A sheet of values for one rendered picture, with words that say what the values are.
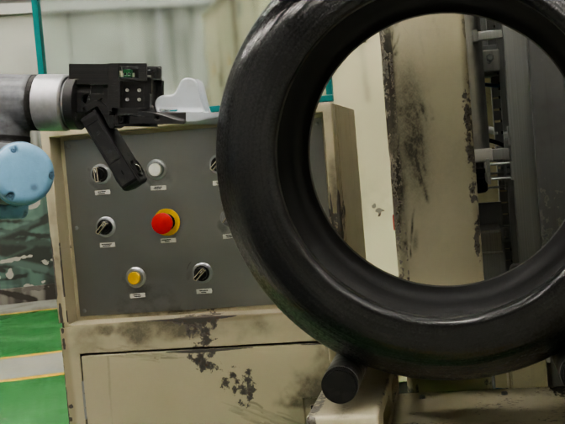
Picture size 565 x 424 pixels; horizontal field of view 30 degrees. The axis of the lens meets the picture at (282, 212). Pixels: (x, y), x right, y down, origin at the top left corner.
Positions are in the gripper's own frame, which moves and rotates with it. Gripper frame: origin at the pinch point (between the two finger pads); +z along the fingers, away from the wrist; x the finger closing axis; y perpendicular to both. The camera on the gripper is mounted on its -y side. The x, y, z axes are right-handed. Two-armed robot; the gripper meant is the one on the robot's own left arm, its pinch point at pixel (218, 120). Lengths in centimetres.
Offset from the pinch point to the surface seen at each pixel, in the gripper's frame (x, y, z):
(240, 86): -9.9, 4.1, 4.9
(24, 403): 382, -148, -192
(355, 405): -5.8, -35.0, 19.1
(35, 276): 817, -147, -367
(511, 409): 12, -39, 39
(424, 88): 26.8, 5.3, 25.5
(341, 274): 14.5, -21.6, 14.9
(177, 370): 51, -46, -19
